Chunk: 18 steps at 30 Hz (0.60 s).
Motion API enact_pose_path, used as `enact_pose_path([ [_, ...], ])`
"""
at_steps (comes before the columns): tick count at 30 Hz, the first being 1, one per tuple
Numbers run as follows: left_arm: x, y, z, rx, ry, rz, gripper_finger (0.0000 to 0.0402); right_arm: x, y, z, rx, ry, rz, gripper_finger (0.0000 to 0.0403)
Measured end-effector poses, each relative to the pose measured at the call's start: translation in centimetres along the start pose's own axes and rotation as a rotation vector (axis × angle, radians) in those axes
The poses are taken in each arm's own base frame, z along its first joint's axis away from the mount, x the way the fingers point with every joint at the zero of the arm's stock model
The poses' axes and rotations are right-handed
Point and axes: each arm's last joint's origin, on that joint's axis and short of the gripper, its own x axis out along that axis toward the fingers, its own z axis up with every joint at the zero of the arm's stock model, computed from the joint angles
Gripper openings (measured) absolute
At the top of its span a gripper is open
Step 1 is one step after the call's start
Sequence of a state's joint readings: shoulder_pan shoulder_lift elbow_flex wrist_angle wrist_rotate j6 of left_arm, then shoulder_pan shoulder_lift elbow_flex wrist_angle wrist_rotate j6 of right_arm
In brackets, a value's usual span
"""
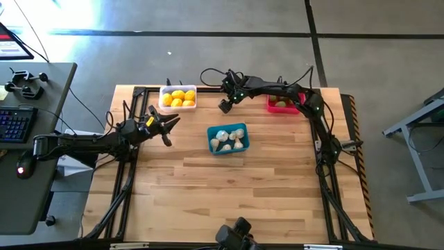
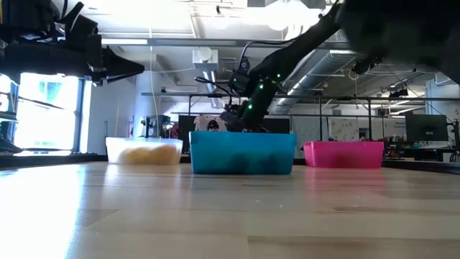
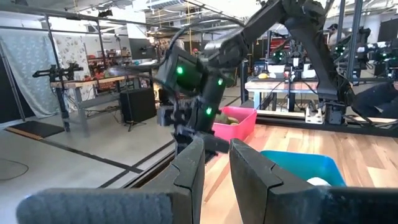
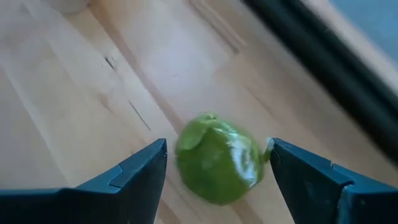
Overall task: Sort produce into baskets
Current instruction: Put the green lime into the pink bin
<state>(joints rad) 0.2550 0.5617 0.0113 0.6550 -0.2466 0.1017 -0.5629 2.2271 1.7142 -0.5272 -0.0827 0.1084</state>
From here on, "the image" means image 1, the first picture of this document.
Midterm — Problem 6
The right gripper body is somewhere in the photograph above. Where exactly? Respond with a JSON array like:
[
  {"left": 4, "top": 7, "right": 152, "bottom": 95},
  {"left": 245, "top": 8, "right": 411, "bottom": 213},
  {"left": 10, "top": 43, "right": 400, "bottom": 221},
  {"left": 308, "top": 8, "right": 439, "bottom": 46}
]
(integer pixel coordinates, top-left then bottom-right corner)
[{"left": 221, "top": 72, "right": 256, "bottom": 104}]

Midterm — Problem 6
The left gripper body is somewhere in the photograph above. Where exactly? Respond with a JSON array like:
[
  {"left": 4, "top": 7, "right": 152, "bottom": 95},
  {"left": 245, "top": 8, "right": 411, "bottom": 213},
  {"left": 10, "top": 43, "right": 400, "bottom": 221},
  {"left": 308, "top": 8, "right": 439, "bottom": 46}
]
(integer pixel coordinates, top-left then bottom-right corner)
[{"left": 137, "top": 106, "right": 164, "bottom": 139}]

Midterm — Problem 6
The clear plastic basket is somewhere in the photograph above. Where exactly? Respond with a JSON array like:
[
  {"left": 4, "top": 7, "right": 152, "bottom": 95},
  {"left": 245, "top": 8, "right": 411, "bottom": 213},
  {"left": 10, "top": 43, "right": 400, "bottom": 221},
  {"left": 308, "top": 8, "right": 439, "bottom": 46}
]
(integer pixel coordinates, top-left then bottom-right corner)
[{"left": 158, "top": 84, "right": 198, "bottom": 113}]

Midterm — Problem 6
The teal plastic basket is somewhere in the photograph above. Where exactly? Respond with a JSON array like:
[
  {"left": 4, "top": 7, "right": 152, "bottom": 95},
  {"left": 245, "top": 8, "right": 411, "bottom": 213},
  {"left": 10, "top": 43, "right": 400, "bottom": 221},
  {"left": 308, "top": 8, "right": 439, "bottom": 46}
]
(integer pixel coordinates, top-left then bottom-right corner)
[{"left": 207, "top": 122, "right": 250, "bottom": 156}]

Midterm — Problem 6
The pink plastic basket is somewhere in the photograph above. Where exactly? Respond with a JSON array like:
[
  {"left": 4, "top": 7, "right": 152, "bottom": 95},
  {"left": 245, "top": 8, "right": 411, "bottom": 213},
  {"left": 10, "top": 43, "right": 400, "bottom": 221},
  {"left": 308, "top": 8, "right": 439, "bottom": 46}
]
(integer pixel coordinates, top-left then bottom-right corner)
[{"left": 266, "top": 92, "right": 306, "bottom": 115}]

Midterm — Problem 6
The white paper sheet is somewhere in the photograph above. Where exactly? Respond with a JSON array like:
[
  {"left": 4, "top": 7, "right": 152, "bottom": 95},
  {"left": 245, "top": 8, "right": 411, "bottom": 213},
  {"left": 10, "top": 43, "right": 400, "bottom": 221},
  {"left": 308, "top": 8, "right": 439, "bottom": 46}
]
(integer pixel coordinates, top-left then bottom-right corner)
[{"left": 57, "top": 128, "right": 101, "bottom": 177}]

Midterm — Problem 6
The grey desk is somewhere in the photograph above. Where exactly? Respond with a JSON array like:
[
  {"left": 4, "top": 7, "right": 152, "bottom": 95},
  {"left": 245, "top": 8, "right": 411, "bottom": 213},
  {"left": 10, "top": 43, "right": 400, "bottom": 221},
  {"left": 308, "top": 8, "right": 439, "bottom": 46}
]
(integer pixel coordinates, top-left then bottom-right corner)
[{"left": 0, "top": 62, "right": 78, "bottom": 237}]

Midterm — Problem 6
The black handheld device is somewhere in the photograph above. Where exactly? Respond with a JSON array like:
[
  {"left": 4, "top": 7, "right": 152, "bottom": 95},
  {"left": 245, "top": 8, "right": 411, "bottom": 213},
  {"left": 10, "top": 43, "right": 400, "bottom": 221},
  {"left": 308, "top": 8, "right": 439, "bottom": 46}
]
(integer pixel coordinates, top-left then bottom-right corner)
[{"left": 214, "top": 217, "right": 264, "bottom": 250}]

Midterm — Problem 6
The black computer mouse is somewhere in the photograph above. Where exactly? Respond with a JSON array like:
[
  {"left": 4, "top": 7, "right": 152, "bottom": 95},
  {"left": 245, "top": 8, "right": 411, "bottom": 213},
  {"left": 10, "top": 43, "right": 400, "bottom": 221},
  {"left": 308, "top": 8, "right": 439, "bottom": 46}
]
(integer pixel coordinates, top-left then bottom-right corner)
[{"left": 15, "top": 149, "right": 36, "bottom": 181}]

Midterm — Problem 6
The black screw clamp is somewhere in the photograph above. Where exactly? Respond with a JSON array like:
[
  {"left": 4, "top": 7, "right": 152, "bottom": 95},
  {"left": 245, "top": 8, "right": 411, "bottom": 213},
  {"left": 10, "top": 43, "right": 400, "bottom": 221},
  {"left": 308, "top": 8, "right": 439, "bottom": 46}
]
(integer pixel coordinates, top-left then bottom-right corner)
[
  {"left": 8, "top": 67, "right": 49, "bottom": 86},
  {"left": 3, "top": 82, "right": 45, "bottom": 101}
]

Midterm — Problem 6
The black backlit keyboard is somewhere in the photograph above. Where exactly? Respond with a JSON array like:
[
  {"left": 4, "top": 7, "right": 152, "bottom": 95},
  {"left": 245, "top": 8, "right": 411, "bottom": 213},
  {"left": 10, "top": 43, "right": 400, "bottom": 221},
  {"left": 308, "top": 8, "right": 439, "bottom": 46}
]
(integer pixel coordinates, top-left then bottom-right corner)
[{"left": 0, "top": 106, "right": 38, "bottom": 144}]

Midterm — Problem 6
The black computer monitor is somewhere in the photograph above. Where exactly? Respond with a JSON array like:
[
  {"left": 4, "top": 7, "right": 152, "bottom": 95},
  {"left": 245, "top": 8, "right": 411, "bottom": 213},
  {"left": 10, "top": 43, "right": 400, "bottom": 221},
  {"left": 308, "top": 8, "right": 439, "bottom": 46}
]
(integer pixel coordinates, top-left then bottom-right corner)
[{"left": 0, "top": 22, "right": 35, "bottom": 62}]

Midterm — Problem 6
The black metal table frame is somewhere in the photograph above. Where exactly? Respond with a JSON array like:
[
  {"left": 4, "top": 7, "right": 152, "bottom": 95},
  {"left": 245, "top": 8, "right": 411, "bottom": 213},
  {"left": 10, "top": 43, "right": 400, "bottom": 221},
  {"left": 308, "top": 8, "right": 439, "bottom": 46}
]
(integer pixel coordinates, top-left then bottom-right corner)
[{"left": 81, "top": 85, "right": 374, "bottom": 244}]

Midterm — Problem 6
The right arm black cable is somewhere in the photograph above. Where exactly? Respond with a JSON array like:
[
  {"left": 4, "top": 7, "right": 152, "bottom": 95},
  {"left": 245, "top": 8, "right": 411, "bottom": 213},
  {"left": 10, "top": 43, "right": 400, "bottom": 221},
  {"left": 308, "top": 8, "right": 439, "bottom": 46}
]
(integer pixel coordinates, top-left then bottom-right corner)
[{"left": 200, "top": 67, "right": 232, "bottom": 88}]

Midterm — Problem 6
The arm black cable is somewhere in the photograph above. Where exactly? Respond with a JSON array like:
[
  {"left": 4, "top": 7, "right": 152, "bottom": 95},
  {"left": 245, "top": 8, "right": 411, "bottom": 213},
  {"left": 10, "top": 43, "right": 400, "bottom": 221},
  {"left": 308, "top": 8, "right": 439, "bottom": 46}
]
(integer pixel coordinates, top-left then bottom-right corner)
[
  {"left": 200, "top": 67, "right": 232, "bottom": 88},
  {"left": 105, "top": 100, "right": 139, "bottom": 131}
]

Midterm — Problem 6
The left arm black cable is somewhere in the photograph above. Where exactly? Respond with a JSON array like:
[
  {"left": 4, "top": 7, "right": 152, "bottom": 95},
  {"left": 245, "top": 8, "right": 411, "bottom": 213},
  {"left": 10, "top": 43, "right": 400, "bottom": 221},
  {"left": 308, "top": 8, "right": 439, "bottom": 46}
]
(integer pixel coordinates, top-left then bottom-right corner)
[{"left": 105, "top": 100, "right": 139, "bottom": 131}]

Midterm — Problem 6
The black floor cable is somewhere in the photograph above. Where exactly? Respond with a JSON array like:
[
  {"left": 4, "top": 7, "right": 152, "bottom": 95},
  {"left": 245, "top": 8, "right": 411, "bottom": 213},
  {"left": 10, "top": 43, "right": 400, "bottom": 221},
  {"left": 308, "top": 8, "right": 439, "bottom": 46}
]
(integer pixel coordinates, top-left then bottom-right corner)
[{"left": 67, "top": 87, "right": 107, "bottom": 131}]

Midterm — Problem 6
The silver metal bracket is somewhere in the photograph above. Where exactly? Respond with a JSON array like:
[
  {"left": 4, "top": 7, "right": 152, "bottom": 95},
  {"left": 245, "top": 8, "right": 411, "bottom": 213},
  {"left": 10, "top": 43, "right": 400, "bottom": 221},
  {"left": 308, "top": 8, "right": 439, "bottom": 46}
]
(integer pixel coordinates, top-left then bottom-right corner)
[
  {"left": 109, "top": 242, "right": 150, "bottom": 250},
  {"left": 303, "top": 244, "right": 344, "bottom": 250}
]

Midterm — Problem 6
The thin monitor cable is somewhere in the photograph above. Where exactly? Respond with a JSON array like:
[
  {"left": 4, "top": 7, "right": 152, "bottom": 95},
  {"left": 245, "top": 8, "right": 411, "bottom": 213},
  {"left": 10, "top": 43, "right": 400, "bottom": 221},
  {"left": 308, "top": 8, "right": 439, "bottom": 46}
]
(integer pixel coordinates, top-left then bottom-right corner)
[{"left": 12, "top": 0, "right": 50, "bottom": 63}]

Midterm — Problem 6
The black cart cable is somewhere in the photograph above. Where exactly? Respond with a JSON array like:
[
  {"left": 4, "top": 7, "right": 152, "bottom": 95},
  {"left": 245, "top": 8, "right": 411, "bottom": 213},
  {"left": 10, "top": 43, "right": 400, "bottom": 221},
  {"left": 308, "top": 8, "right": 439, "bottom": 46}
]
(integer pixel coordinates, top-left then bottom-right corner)
[{"left": 407, "top": 124, "right": 444, "bottom": 153}]

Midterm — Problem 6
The grey metal cart frame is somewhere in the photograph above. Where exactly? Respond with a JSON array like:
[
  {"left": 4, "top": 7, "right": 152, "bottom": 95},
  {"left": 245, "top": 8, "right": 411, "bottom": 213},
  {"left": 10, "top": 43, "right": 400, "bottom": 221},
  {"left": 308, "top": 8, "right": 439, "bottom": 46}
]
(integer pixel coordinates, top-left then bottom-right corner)
[{"left": 381, "top": 86, "right": 444, "bottom": 206}]

